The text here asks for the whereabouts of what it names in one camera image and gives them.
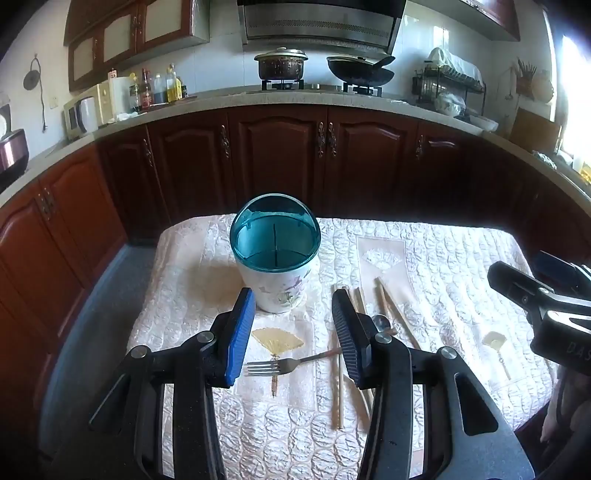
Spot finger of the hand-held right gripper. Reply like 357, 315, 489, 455
487, 261, 556, 320
534, 251, 591, 302

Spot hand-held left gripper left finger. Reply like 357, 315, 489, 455
89, 287, 256, 480

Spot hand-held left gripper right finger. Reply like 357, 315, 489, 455
331, 288, 536, 480

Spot metal spoon with wooden handle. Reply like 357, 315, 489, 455
370, 315, 399, 337

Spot wooden chopstick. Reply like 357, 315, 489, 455
349, 286, 376, 417
376, 279, 393, 324
374, 276, 422, 352

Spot floral utensil holder teal lid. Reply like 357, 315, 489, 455
229, 194, 319, 315

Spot cream quilted tablecloth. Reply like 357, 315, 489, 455
127, 215, 560, 480

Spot wooden cutting board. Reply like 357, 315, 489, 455
509, 106, 563, 154

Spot window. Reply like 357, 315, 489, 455
553, 34, 591, 163

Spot round woven basket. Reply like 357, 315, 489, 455
531, 71, 555, 103

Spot wooden base cabinets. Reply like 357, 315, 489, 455
0, 104, 591, 416

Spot white patterned bowl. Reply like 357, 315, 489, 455
436, 92, 463, 116

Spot black dish rack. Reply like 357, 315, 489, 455
412, 60, 486, 117

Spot white dishes on rack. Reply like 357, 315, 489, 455
427, 46, 484, 86

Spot gas stove burners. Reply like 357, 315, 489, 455
259, 78, 385, 97

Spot yellow cooking oil bottle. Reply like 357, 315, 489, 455
165, 64, 182, 103

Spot black wok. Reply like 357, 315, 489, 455
326, 55, 397, 88

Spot cream microwave oven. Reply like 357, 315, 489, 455
63, 83, 116, 140

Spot lidded cooking pot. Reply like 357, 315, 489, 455
254, 47, 309, 82

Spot maroon rice cooker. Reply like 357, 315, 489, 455
0, 104, 29, 177

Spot steel range hood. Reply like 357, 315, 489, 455
237, 0, 407, 54

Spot metal fork with wooden handle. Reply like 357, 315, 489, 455
245, 348, 343, 377

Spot wall chopstick holder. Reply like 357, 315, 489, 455
514, 58, 539, 100

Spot wooden wall cabinet glass doors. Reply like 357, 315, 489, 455
65, 0, 211, 93

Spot round dark disc with cord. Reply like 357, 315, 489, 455
23, 54, 48, 134

